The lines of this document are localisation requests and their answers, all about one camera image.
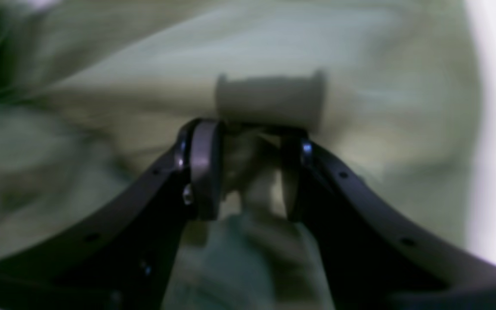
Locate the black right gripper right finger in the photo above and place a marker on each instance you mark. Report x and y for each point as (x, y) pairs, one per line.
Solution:
(375, 258)

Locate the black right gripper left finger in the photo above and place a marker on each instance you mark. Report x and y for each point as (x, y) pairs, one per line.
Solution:
(120, 257)

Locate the green t-shirt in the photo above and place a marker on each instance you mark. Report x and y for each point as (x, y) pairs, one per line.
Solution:
(93, 92)

